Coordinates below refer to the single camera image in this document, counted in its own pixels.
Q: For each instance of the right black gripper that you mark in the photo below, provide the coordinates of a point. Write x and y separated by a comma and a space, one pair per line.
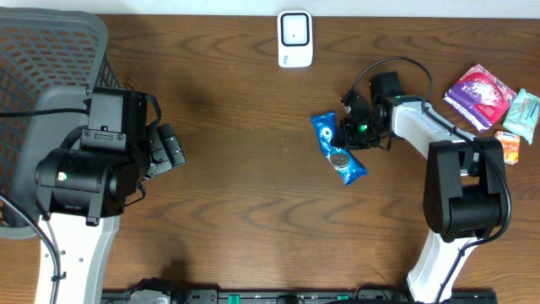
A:
346, 138

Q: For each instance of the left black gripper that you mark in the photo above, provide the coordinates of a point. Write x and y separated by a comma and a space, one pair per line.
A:
167, 144

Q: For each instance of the blue Oreo cookie pack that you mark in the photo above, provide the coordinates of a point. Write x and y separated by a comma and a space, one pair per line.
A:
347, 167

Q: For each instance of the pink purple liners pack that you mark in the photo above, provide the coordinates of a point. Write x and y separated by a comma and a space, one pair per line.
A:
480, 97

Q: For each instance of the small orange box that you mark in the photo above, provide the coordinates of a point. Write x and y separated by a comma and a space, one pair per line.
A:
511, 146

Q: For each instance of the green tissue wipes pack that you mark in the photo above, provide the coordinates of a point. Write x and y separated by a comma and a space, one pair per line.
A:
522, 116

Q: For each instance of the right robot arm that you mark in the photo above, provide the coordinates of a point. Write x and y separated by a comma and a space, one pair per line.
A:
466, 199

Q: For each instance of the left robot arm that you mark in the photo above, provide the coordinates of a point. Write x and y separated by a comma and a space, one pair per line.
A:
83, 187

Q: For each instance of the white barcode scanner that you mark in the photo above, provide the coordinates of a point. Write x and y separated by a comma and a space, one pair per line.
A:
295, 39

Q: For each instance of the grey plastic mesh basket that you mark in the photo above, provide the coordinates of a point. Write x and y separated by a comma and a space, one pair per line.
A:
44, 48

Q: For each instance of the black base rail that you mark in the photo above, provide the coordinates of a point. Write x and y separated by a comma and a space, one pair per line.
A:
371, 295

